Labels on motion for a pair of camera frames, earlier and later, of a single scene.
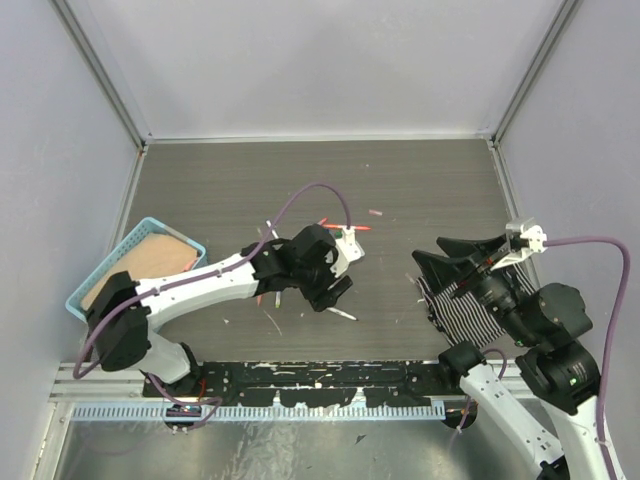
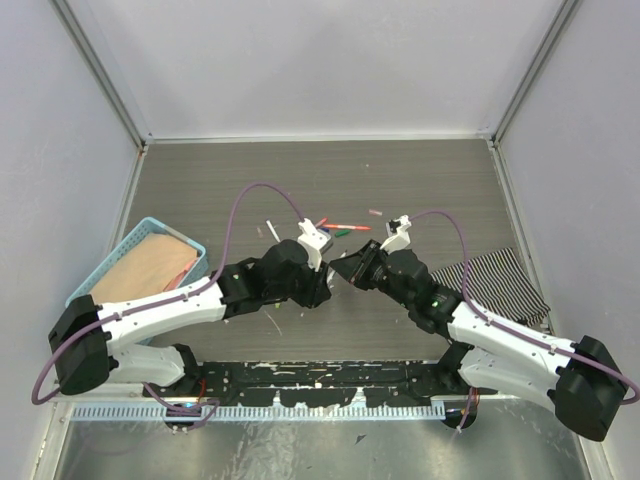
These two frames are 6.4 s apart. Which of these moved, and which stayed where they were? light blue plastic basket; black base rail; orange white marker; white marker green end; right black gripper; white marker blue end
Moved: right black gripper; white marker green end
Stayed: black base rail; orange white marker; white marker blue end; light blue plastic basket
